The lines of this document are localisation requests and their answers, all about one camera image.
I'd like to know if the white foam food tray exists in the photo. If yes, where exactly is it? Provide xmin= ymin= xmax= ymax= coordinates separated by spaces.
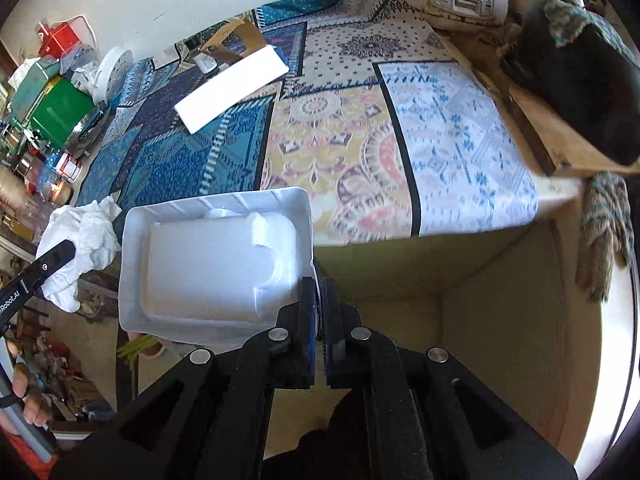
xmin=118 ymin=186 xmax=317 ymax=353

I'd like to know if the brown cardboard candle box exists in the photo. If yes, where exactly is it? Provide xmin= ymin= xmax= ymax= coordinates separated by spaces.
xmin=198 ymin=18 xmax=267 ymax=65

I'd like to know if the person's left hand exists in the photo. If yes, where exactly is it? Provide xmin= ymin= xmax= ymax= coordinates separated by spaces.
xmin=12 ymin=363 xmax=52 ymax=427

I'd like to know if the crumpled white tissue paper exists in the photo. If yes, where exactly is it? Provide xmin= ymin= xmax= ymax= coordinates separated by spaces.
xmin=36 ymin=196 xmax=122 ymax=313

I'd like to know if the green plastic container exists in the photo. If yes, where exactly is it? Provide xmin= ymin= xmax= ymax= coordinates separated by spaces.
xmin=29 ymin=77 xmax=96 ymax=150

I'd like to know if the white round fan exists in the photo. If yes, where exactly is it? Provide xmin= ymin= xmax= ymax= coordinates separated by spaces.
xmin=92 ymin=47 xmax=134 ymax=106

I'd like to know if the red box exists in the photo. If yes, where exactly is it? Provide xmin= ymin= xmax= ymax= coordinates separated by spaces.
xmin=36 ymin=22 xmax=80 ymax=58

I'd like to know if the knitted teal brown cloth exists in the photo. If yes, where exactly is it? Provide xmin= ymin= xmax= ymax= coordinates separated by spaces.
xmin=575 ymin=171 xmax=634 ymax=302

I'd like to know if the patterned patchwork tablecloth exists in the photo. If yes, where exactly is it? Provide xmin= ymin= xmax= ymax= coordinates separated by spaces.
xmin=78 ymin=0 xmax=538 ymax=246

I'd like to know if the white flat paper box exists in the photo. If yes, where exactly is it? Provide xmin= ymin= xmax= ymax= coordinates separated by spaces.
xmin=174 ymin=44 xmax=288 ymax=134

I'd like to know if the black cloth bundle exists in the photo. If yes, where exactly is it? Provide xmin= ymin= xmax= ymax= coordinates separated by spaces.
xmin=501 ymin=0 xmax=639 ymax=166

